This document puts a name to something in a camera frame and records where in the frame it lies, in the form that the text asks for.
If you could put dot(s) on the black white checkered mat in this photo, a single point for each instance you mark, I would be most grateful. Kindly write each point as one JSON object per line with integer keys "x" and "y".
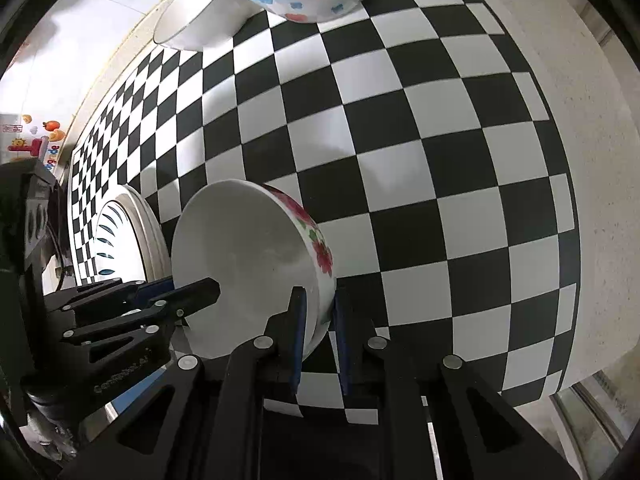
{"x": 413, "y": 131}

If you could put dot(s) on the white plate with grey flower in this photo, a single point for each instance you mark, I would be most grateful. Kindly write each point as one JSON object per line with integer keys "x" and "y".
{"x": 152, "y": 246}

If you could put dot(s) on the colourful fruit wall stickers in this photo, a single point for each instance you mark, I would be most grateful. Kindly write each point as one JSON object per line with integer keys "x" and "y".
{"x": 24, "y": 137}

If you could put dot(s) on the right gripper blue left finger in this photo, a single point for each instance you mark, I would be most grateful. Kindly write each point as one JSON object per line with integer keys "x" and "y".
{"x": 268, "y": 364}

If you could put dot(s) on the glass sliding door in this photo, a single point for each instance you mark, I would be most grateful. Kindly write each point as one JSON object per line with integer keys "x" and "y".
{"x": 597, "y": 421}

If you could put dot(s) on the white gloved left hand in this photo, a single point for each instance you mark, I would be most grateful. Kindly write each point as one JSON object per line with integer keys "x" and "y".
{"x": 45, "y": 438}

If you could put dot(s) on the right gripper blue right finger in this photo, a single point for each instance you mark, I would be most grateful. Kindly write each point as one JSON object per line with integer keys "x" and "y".
{"x": 410, "y": 402}

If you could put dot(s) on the white plate blue leaf stripes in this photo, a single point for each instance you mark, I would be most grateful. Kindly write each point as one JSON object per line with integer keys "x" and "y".
{"x": 115, "y": 247}

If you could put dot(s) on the white bowl red floral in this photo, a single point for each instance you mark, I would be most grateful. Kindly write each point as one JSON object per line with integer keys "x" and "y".
{"x": 257, "y": 243}

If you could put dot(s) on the plain white bowl dark rim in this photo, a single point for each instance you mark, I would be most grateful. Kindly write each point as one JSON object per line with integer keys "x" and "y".
{"x": 197, "y": 25}

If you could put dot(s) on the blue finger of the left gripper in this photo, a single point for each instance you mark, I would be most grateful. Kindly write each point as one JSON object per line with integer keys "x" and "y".
{"x": 99, "y": 298}
{"x": 157, "y": 303}

